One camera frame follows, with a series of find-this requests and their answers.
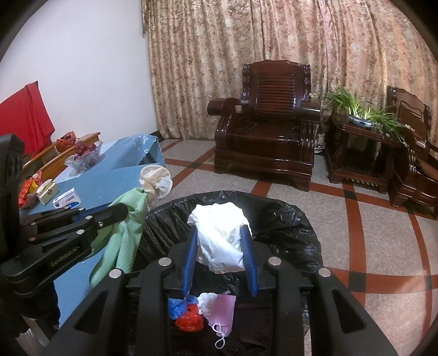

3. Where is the wooden television cabinet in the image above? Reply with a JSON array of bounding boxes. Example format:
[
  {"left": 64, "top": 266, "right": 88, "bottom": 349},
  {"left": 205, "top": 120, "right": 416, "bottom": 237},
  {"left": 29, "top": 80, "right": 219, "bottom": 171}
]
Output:
[{"left": 19, "top": 132, "right": 101, "bottom": 185}]

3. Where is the red cloth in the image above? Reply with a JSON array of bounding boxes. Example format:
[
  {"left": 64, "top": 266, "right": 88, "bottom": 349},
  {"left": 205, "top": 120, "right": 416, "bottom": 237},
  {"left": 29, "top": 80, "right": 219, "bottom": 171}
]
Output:
[{"left": 0, "top": 81, "right": 56, "bottom": 156}]

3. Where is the dark wooden side table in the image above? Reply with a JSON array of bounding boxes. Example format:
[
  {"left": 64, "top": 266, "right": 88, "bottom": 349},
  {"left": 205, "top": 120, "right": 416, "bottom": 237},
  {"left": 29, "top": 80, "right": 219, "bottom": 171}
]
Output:
[{"left": 323, "top": 113, "right": 416, "bottom": 194}]

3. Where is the white and blue box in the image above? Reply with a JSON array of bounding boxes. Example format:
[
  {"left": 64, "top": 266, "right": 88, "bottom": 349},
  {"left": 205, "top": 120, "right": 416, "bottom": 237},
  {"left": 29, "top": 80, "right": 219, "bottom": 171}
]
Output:
[{"left": 52, "top": 188, "right": 83, "bottom": 209}]

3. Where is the red plastic bag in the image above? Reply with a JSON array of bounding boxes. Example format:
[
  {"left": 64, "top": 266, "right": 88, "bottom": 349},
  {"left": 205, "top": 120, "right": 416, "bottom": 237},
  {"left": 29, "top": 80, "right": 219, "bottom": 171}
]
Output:
[{"left": 175, "top": 305, "right": 206, "bottom": 332}]

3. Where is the beige floral curtain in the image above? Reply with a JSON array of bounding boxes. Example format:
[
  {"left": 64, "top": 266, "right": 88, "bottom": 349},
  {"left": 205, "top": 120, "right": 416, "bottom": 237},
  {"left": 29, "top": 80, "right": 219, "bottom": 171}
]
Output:
[{"left": 141, "top": 0, "right": 438, "bottom": 141}]

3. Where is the light blue patterned tablecloth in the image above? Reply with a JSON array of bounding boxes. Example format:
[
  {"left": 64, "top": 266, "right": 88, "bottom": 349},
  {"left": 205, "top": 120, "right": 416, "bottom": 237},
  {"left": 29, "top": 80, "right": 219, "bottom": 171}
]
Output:
[{"left": 55, "top": 134, "right": 165, "bottom": 185}]

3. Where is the glass candy dish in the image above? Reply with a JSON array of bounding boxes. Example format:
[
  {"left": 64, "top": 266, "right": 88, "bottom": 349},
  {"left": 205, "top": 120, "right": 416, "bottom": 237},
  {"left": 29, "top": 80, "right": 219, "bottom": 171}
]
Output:
[{"left": 21, "top": 192, "right": 39, "bottom": 210}]

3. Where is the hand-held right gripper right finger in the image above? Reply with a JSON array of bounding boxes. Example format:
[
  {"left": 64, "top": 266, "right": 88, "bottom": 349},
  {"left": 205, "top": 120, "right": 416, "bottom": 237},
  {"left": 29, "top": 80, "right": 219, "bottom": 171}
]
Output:
[{"left": 239, "top": 226, "right": 399, "bottom": 356}]

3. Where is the blue plastic bag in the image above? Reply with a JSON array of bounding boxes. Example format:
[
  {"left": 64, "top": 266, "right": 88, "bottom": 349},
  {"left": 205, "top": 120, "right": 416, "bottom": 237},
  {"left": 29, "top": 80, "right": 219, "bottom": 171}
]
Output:
[{"left": 168, "top": 297, "right": 199, "bottom": 320}]

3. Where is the green plant blue white pot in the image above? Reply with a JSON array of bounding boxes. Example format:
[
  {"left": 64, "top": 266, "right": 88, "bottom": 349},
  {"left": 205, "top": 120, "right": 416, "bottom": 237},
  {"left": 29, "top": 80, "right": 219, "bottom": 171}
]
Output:
[{"left": 320, "top": 87, "right": 416, "bottom": 144}]

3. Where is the gold green tissue box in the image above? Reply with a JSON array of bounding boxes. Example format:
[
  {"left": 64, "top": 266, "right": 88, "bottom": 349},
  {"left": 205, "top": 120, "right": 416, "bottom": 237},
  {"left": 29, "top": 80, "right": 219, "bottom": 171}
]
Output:
[{"left": 36, "top": 181, "right": 58, "bottom": 206}]

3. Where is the black lined waste bin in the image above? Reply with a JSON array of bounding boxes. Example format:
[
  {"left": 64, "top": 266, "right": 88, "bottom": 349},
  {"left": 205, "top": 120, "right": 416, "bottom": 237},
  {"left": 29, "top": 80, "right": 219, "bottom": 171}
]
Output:
[{"left": 132, "top": 192, "right": 324, "bottom": 356}]

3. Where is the dark wooden armchair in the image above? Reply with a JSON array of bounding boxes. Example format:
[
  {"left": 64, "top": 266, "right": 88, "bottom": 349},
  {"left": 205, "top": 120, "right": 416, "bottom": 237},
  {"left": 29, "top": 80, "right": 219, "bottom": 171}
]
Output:
[
  {"left": 207, "top": 60, "right": 322, "bottom": 192},
  {"left": 387, "top": 85, "right": 438, "bottom": 220}
]

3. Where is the blue felt tablecloth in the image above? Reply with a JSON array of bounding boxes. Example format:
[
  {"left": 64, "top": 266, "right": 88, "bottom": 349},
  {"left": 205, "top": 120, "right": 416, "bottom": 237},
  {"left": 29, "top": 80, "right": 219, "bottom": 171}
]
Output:
[{"left": 19, "top": 166, "right": 161, "bottom": 331}]

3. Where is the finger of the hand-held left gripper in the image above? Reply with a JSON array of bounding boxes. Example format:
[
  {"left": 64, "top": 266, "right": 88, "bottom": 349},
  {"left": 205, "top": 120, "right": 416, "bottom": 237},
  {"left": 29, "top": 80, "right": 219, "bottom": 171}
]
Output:
[
  {"left": 23, "top": 203, "right": 129, "bottom": 254},
  {"left": 19, "top": 204, "right": 114, "bottom": 229}
]

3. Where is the white paper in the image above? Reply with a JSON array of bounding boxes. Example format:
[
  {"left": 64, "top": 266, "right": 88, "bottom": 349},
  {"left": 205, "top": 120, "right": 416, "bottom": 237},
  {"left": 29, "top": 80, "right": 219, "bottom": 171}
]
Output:
[{"left": 187, "top": 202, "right": 254, "bottom": 274}]

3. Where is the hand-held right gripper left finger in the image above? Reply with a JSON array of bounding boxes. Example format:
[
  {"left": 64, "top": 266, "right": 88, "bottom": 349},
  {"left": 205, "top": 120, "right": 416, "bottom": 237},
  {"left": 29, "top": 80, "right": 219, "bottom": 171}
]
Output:
[{"left": 41, "top": 229, "right": 199, "bottom": 356}]

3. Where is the green rubber glove cream cuff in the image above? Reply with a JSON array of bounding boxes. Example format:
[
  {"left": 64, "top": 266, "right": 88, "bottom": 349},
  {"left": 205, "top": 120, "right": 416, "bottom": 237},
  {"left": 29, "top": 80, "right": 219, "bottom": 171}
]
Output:
[{"left": 90, "top": 165, "right": 172, "bottom": 287}]

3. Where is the glass fruit bowl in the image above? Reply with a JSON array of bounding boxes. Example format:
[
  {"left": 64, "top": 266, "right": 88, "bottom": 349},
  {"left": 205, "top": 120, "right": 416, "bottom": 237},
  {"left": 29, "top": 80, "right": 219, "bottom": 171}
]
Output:
[{"left": 64, "top": 140, "right": 104, "bottom": 173}]

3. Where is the red bag with dark contents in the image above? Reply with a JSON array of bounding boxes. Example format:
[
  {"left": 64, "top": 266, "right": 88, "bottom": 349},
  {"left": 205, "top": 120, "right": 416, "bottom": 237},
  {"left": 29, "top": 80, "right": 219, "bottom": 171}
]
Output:
[{"left": 56, "top": 132, "right": 76, "bottom": 153}]

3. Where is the pile of red candy packets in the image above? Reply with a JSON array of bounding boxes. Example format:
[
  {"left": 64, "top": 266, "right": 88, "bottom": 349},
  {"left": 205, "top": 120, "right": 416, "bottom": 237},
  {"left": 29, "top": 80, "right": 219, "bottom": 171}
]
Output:
[{"left": 18, "top": 171, "right": 43, "bottom": 209}]

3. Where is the pink face mask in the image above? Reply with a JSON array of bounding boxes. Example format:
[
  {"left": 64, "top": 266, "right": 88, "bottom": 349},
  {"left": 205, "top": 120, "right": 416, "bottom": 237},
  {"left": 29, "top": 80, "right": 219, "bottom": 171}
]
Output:
[{"left": 208, "top": 295, "right": 237, "bottom": 349}]

